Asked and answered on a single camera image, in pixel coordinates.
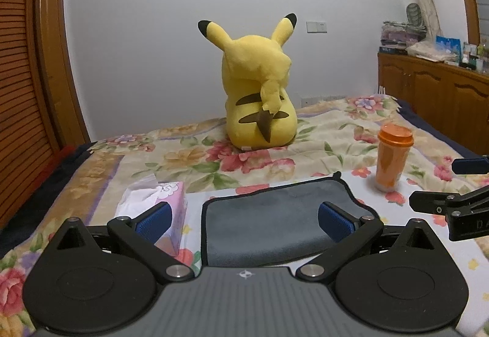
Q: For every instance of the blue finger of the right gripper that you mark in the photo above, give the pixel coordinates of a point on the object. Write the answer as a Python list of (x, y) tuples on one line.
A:
[(470, 166)]

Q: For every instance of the blue and white package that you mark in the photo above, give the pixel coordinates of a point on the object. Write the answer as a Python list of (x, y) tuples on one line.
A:
[(450, 48)]

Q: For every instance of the brown wooden louvered wardrobe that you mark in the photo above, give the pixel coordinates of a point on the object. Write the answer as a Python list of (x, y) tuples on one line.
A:
[(28, 141)]

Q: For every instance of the floral bed sheet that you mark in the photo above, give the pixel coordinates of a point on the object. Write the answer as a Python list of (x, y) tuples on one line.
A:
[(333, 136)]

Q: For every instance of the stack of clutter on cabinet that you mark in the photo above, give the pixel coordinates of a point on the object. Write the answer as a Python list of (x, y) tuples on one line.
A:
[(396, 37)]

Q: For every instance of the purple and grey microfiber towel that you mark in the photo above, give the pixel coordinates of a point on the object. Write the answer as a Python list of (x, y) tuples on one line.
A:
[(273, 226)]

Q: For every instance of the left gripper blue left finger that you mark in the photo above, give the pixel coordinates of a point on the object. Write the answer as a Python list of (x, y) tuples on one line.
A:
[(137, 238)]

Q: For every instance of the white fruit print cloth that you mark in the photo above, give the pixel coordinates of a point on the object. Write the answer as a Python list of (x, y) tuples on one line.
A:
[(394, 210)]

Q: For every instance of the brown wooden sideboard cabinet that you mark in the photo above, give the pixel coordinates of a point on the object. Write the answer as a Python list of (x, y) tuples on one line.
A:
[(451, 99)]

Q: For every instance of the orange plastic cup with lid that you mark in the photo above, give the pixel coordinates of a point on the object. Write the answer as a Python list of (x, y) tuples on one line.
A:
[(394, 146)]

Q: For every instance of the white wall switch plate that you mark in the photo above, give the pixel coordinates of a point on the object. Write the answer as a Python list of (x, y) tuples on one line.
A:
[(316, 27)]

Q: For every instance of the yellow Pikachu plush toy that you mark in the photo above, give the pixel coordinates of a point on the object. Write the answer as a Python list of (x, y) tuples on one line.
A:
[(255, 75)]

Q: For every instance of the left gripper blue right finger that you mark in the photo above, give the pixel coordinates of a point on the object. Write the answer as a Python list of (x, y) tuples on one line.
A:
[(350, 234)]

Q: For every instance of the pink tissue box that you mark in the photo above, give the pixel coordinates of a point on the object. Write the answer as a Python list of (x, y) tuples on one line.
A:
[(147, 192)]

